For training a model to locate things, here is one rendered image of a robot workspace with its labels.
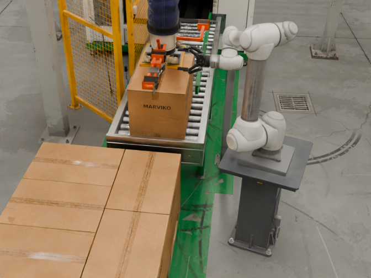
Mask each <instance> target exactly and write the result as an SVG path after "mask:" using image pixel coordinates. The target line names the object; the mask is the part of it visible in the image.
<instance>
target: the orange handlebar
mask: <svg viewBox="0 0 371 278"><path fill-rule="evenodd" d="M204 28H205V26H202V28H201V32H200V37H199V38H194V37H184V36H176V40H187V41H203V35H204ZM165 49H166V44H163V47H162V50H165ZM161 62H162V58H159V60H156V58H155V57H154V58H153V59H152V61H151V66H150V67H159V69H160V68H161ZM144 86H145V88H148V89H151V88H153V85H147V84H146V85H144Z"/></svg>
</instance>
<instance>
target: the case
mask: <svg viewBox="0 0 371 278"><path fill-rule="evenodd" d="M143 54H144V51H143V52H142V55H141V57H140V60H139V62H138V64H137V67H136V70H135V72H134V74H133V77H132V79H131V82H130V84H129V86H128V89H127V93H128V112H129V131H130V135H134V136H147V137H160V138H173V139H180V140H184V139H185V136H186V130H187V125H188V119H189V113H190V108H191V104H192V99H193V73H192V74H189V73H188V72H184V71H182V70H177V69H175V68H167V64H168V62H164V63H162V64H161V68H160V69H159V72H160V71H161V70H162V67H163V65H165V70H164V72H163V73H162V72H161V73H160V75H159V79H158V87H157V89H156V90H155V94H153V90H148V89H142V82H143V81H144V76H147V74H148V70H149V67H141V66H140V61H141V59H142V56H143ZM193 65H194V55H192V54H184V59H183V63H182V67H187V68H188V69H189V68H191V67H192V66H193Z"/></svg>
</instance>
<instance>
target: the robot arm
mask: <svg viewBox="0 0 371 278"><path fill-rule="evenodd" d="M297 31H298V28H297V25H296V24H295V23H293V22H289V21H286V22H283V23H282V22H277V23H262V24H256V25H253V26H250V27H248V28H247V29H245V30H244V31H238V29H237V28H236V27H234V26H228V27H227V28H226V29H225V30H224V32H223V35H222V43H221V47H222V52H221V55H211V56H210V55H203V52H204V51H203V50H200V49H198V48H196V47H194V46H192V45H189V47H184V48H183V49H181V48H178V51H185V52H188V51H190V52H191V53H192V54H193V55H194V56H195V57H196V64H195V65H194V66H192V67H191V68H189V69H188V68H187V67H178V68H177V70H182V71H184V72H188V73H189V74H192V73H195V72H198V71H202V70H203V66H204V67H211V68H217V69H218V68H219V69H222V70H227V71H234V70H240V69H241V68H242V66H243V57H242V56H240V55H238V54H237V49H238V48H239V46H240V45H241V47H242V48H243V49H244V50H245V51H246V55H247V57H248V63H247V72H246V80H245V90H244V95H243V103H242V112H241V115H240V116H239V117H238V118H237V119H236V121H235V123H234V125H233V127H232V129H230V131H229V132H228V134H227V138H226V142H227V145H228V146H229V148H230V149H232V150H234V151H236V152H249V151H253V152H252V156H254V157H261V158H265V159H271V160H274V161H277V162H281V152H282V149H283V145H282V143H283V140H284V136H285V130H286V123H285V118H284V117H283V115H282V114H281V113H279V112H276V111H270V112H267V113H265V114H264V115H263V116H262V118H261V119H259V118H258V116H259V109H260V104H261V96H262V89H263V81H264V73H265V69H266V61H267V58H268V57H269V56H270V54H271V52H272V50H273V48H274V47H278V46H281V45H284V44H286V43H288V42H289V41H291V40H292V39H293V38H294V37H295V36H296V34H297ZM193 50H194V51H193ZM195 51H196V52H198V53H200V54H201V55H198V54H197V53H196V52H195ZM198 66H200V67H199V68H197V69H194V68H196V67H198ZM193 69H194V70H193Z"/></svg>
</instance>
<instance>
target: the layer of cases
mask: <svg viewBox="0 0 371 278"><path fill-rule="evenodd" d="M180 196H181V154H176V153H163V152H151V151H138V150H131V149H126V150H125V149H118V148H106V147H93V146H81V145H68V144H61V143H48V142H43V143H42V145H41V147H40V149H39V150H38V152H37V154H36V156H35V157H34V159H33V161H32V162H31V164H30V166H29V168H28V169H27V171H26V172H25V174H24V176H23V178H22V179H21V181H20V183H19V185H18V186H17V188H16V190H15V192H14V193H13V195H12V197H11V198H10V200H9V201H8V203H7V205H6V207H5V208H4V210H3V212H2V214H1V215H0V278H166V275H167V268H168V262H169V256H170V252H171V246H172V240H173V234H174V228H175V224H176V218H177V212H178V206H179V200H180Z"/></svg>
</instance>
